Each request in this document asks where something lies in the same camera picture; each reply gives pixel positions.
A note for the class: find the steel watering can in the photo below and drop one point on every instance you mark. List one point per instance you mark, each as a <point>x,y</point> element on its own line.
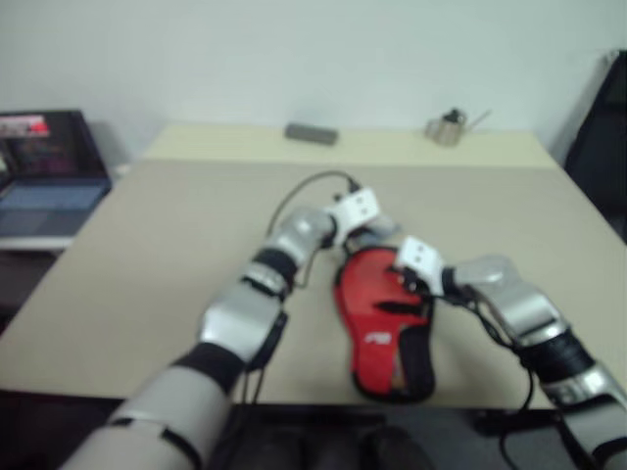
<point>446,132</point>

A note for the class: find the black table frame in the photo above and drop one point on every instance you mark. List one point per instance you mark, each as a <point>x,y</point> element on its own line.
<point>313,421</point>

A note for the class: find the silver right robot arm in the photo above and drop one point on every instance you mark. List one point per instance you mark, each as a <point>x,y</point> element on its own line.
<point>529,308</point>

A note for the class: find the open dark laptop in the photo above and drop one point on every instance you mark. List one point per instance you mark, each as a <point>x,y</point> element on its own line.
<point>44,161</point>

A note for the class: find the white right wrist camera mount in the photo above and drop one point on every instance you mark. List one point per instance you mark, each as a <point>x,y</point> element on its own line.
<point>421,257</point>

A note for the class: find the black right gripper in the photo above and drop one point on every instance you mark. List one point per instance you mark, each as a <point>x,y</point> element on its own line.
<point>416,284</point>

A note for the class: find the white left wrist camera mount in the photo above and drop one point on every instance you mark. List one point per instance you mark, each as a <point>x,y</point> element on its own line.
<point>357,208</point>

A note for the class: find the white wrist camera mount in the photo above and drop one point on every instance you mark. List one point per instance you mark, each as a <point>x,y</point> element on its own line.
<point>357,208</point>
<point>421,257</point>

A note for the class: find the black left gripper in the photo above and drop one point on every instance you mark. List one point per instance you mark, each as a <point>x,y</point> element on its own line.
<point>362,240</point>

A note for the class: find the black chair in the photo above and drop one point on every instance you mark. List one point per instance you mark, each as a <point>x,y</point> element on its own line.
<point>602,156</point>

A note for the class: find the grey rectangular block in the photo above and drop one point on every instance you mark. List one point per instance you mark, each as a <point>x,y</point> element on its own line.
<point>311,134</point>

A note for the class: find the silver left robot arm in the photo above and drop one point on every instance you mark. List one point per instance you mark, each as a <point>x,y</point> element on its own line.
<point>235,318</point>

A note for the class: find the red and black sandal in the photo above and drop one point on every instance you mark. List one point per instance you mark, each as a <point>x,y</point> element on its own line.
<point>367,294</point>

